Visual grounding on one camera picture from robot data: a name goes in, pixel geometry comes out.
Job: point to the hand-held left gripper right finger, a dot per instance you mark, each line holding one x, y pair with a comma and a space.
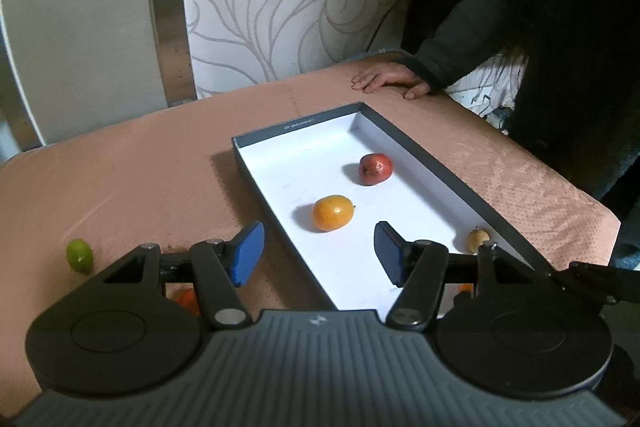
390, 252

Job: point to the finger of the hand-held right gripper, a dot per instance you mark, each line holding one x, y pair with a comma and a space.
600, 279

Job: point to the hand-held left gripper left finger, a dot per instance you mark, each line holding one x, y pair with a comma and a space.
247, 252

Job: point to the orange kumquat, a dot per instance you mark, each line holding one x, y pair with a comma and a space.
332, 213

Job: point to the orange mandarin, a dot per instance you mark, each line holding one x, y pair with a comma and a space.
186, 299

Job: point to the small orange fruit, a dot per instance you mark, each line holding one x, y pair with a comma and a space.
465, 288

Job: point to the red round fruit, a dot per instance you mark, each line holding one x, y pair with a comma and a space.
375, 168

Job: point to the small yellow round fruit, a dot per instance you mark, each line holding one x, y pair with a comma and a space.
477, 241

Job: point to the black box with white interior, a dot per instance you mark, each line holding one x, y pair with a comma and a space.
310, 167

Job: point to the green lime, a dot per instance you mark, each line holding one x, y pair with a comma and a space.
79, 256

